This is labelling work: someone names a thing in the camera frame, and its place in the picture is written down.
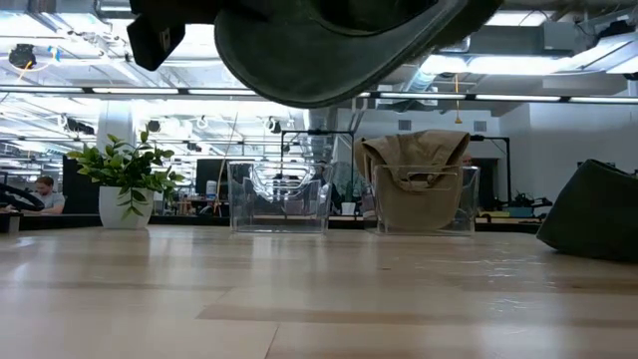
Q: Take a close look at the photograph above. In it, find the dark green bag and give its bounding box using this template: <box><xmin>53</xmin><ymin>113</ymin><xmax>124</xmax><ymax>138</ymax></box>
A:
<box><xmin>535</xmin><ymin>159</ymin><xmax>638</xmax><ymax>264</ymax></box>

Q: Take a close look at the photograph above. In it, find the silver spiral ceiling duct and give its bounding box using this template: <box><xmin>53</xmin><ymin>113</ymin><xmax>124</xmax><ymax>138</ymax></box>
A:
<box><xmin>398</xmin><ymin>47</ymin><xmax>502</xmax><ymax>96</ymax></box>

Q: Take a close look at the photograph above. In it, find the yellow hanging cord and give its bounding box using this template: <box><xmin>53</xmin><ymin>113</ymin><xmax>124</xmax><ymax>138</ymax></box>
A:
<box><xmin>453</xmin><ymin>73</ymin><xmax>464</xmax><ymax>126</ymax></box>

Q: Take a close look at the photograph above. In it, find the black stand frame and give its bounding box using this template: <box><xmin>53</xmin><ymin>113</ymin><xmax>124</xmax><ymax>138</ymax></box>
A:
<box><xmin>279</xmin><ymin>129</ymin><xmax>356</xmax><ymax>180</ymax></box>
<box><xmin>468</xmin><ymin>134</ymin><xmax>511</xmax><ymax>205</ymax></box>

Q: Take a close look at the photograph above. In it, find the black background device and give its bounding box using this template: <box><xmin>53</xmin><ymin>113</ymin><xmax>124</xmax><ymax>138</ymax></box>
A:
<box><xmin>507</xmin><ymin>190</ymin><xmax>554</xmax><ymax>208</ymax></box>

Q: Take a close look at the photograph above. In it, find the black monitor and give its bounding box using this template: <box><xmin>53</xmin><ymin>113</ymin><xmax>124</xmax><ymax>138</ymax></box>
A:
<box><xmin>194</xmin><ymin>158</ymin><xmax>230</xmax><ymax>196</ymax></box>

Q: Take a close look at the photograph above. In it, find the clear plastic bin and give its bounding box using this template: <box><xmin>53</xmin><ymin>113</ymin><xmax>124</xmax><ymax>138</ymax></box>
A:
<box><xmin>371</xmin><ymin>164</ymin><xmax>481</xmax><ymax>236</ymax></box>
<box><xmin>227</xmin><ymin>160</ymin><xmax>334</xmax><ymax>234</ymax></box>

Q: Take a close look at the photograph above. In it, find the black partition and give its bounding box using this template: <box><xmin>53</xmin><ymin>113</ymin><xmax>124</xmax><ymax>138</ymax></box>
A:
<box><xmin>62</xmin><ymin>156</ymin><xmax>104</xmax><ymax>216</ymax></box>

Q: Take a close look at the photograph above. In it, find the dark green cotton cap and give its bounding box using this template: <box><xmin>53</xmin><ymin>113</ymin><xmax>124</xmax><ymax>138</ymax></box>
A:
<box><xmin>213</xmin><ymin>0</ymin><xmax>505</xmax><ymax>110</ymax></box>

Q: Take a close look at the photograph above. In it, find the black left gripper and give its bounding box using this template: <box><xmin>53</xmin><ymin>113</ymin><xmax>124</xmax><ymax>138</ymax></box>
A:
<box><xmin>126</xmin><ymin>0</ymin><xmax>221</xmax><ymax>73</ymax></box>

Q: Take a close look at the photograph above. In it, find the black table frame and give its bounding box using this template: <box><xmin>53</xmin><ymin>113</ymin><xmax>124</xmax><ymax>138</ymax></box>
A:
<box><xmin>0</xmin><ymin>212</ymin><xmax>542</xmax><ymax>234</ymax></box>

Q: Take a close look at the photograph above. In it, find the green plant in white pot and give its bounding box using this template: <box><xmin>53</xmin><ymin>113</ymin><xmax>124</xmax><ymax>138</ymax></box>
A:
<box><xmin>67</xmin><ymin>130</ymin><xmax>186</xmax><ymax>230</ymax></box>

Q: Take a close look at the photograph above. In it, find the black curved chair back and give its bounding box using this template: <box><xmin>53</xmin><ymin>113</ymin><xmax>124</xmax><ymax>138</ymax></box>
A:
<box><xmin>0</xmin><ymin>182</ymin><xmax>46</xmax><ymax>212</ymax></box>

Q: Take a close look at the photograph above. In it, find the corrugated silver duct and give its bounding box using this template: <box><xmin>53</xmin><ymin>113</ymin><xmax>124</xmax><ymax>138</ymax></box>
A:
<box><xmin>304</xmin><ymin>107</ymin><xmax>336</xmax><ymax>162</ymax></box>

